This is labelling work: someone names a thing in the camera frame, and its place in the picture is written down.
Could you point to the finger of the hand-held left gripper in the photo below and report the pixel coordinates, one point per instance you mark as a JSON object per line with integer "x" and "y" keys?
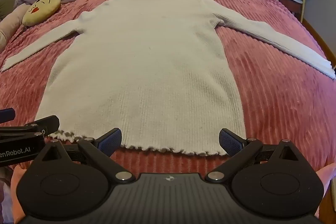
{"x": 44, "y": 123}
{"x": 6, "y": 115}

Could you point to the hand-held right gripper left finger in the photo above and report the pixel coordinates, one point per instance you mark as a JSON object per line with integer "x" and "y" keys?
{"x": 111, "y": 139}

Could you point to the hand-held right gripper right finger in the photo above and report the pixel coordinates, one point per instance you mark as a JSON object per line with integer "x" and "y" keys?
{"x": 231, "y": 142}

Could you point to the white knit sweater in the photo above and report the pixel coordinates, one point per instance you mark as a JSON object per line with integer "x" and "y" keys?
{"x": 147, "y": 69}

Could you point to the pink ribbed blanket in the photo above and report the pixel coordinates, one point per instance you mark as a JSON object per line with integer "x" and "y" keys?
{"x": 270, "y": 92}

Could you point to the yellow kissing face pillow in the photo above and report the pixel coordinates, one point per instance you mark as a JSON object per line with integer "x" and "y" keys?
{"x": 39, "y": 10}

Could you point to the wooden bed frame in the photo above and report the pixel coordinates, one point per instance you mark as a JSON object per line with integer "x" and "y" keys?
{"x": 320, "y": 40}

